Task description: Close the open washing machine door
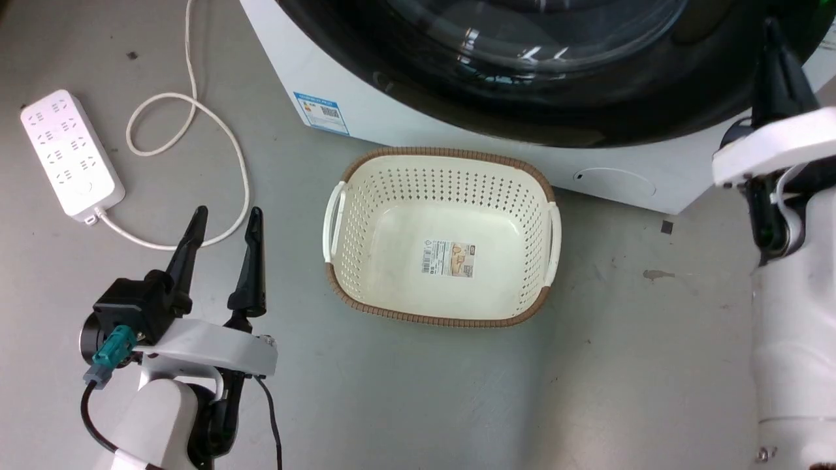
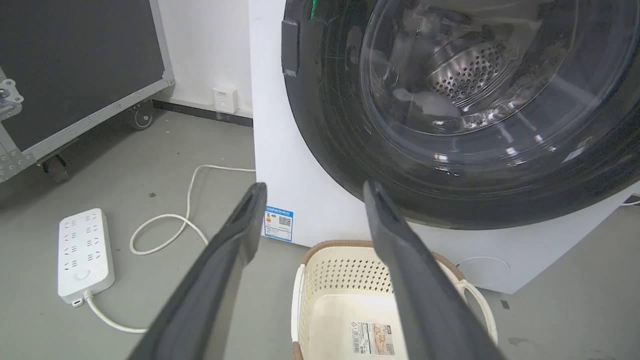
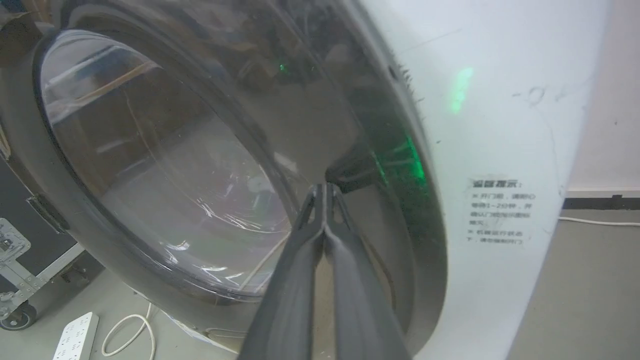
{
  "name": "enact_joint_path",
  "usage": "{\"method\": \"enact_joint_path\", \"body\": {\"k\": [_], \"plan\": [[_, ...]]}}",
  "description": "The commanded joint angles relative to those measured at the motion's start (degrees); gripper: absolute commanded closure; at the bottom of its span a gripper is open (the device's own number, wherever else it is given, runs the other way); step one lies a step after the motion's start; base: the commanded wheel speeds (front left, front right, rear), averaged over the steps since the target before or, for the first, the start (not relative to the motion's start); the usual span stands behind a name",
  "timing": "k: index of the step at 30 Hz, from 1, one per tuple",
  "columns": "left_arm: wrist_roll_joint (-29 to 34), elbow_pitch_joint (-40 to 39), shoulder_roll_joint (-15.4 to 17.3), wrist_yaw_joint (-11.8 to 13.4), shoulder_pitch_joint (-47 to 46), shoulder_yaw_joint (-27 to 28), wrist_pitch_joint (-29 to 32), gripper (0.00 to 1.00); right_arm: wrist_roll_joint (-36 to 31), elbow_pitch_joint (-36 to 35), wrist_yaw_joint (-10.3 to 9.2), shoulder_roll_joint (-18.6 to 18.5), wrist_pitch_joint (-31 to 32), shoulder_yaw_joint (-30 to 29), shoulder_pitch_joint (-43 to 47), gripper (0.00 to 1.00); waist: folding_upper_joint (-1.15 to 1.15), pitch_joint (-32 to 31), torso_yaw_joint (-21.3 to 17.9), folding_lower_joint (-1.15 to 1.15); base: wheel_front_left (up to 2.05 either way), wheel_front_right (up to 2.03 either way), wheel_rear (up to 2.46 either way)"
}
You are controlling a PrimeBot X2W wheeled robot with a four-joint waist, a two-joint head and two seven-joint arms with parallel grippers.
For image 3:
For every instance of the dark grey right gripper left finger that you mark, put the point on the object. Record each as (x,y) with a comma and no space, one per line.
(287,295)

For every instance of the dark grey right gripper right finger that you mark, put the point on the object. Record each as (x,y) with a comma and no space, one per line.
(357,300)

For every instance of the round glass washing machine door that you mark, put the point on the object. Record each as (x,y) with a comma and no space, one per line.
(165,150)

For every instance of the white washing machine body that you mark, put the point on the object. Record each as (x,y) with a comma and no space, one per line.
(500,125)

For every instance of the white power strip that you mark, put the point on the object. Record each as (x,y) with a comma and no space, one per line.
(76,337)

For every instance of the black flight case with castors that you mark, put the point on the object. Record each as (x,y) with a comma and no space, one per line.
(30,235)

